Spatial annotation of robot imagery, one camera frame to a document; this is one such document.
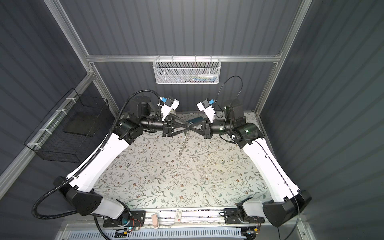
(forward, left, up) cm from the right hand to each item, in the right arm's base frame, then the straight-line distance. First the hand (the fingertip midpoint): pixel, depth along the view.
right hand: (192, 129), depth 61 cm
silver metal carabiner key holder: (+17, +8, -39) cm, 43 cm away
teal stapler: (+40, -3, -37) cm, 55 cm away
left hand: (+1, +1, +2) cm, 3 cm away
